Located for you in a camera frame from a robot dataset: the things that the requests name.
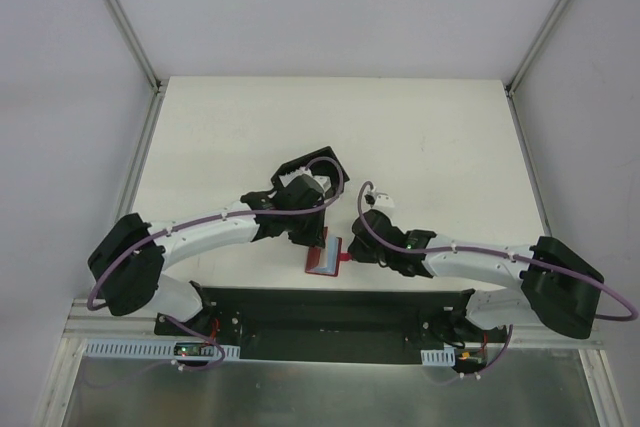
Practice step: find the right white cable duct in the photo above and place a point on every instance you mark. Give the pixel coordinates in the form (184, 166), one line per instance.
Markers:
(445, 357)

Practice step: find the aluminium frame post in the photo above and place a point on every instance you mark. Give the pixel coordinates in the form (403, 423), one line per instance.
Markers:
(541, 37)
(133, 43)

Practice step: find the right aluminium frame post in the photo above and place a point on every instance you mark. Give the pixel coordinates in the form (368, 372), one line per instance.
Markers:
(541, 37)

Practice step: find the left white cable duct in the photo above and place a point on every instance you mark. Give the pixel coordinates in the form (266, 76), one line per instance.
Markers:
(160, 350)

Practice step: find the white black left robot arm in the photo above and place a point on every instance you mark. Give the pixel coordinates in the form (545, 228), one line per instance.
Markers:
(129, 264)

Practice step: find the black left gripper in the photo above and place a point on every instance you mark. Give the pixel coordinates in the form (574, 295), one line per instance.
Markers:
(310, 233)

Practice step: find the white cable duct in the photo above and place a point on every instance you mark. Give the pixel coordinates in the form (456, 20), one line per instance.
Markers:
(445, 357)
(160, 350)

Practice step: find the red leather card holder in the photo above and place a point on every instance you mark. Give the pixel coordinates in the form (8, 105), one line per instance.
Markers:
(327, 260)

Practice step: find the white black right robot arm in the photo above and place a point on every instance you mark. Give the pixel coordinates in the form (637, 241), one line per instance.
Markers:
(544, 283)

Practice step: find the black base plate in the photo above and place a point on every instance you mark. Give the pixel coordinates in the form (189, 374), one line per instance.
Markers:
(373, 327)

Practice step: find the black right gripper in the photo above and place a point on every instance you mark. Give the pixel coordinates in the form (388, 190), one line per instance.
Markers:
(361, 247)

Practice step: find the aluminium front rail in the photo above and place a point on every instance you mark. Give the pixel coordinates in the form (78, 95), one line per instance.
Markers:
(83, 322)

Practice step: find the black card box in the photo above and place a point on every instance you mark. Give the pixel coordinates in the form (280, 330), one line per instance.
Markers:
(322, 162)

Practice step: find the left aluminium frame post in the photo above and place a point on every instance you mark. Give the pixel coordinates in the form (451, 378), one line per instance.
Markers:
(133, 43)

